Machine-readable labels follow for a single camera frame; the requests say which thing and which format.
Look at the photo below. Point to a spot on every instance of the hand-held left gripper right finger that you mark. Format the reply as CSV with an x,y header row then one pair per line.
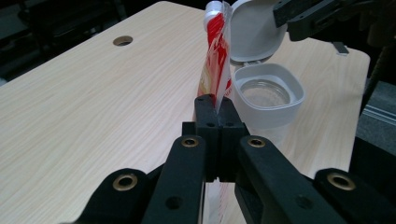
x,y
230,149

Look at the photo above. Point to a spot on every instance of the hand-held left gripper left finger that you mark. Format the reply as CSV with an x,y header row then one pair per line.
x,y
208,149

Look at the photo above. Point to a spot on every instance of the white lidded container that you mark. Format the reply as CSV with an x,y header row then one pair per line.
x,y
267,118

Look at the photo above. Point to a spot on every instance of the red white spouted pouch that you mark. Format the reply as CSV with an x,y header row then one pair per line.
x,y
216,46

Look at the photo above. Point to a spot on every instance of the grey tape strip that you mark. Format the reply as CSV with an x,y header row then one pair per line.
x,y
341,48

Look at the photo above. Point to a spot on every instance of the aluminium floor rail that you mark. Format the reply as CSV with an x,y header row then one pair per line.
x,y
379,113

